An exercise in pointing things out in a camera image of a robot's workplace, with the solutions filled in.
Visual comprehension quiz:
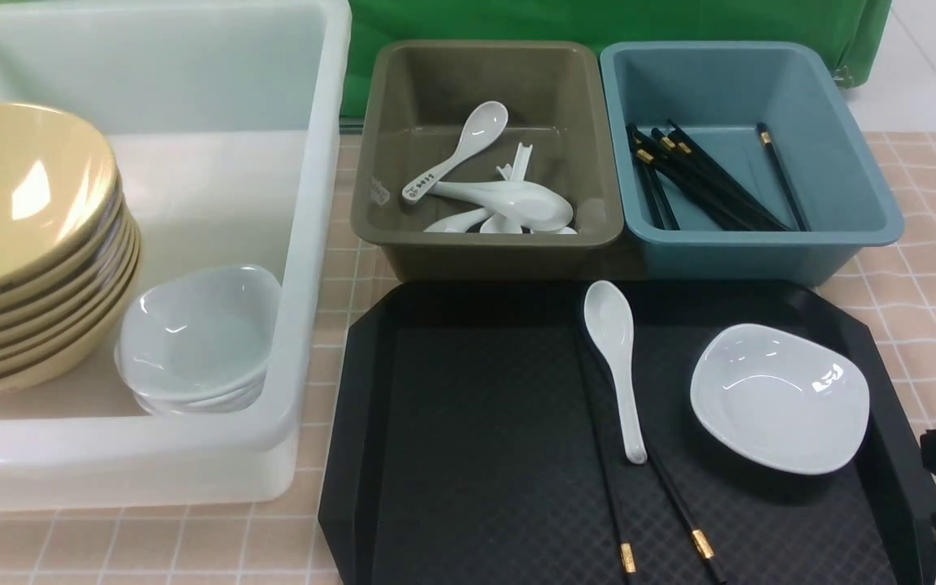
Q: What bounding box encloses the white square sauce dish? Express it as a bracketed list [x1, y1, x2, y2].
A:
[690, 323, 870, 475]

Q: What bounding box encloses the white ceramic spoon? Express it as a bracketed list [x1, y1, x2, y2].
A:
[583, 280, 648, 466]
[423, 208, 494, 233]
[428, 180, 574, 231]

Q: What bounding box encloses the beige checked tablecloth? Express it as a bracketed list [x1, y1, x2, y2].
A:
[0, 132, 936, 584]

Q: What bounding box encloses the teal blue plastic bin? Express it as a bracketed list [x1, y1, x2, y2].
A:
[600, 41, 905, 286]

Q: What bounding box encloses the lone black chopstick in bin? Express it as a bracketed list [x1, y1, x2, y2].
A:
[756, 122, 810, 231]

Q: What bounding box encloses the bundle of black chopsticks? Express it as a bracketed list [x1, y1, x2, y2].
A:
[626, 122, 795, 232]

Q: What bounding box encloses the black plastic serving tray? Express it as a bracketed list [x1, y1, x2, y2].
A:
[318, 281, 936, 584]

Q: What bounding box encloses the olive brown plastic bin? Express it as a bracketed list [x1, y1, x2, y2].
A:
[350, 40, 624, 281]

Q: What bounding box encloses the white spoon with lettering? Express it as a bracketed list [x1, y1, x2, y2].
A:
[401, 101, 509, 204]

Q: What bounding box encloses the stack of white dishes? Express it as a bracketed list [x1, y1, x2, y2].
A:
[114, 264, 281, 416]

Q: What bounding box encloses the large white plastic tub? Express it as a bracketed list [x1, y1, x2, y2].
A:
[0, 1, 350, 512]

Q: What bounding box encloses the stack of yellow bowls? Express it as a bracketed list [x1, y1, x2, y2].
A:
[0, 102, 142, 392]

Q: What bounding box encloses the white ceramic spoon upright handle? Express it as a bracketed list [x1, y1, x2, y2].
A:
[479, 143, 534, 234]

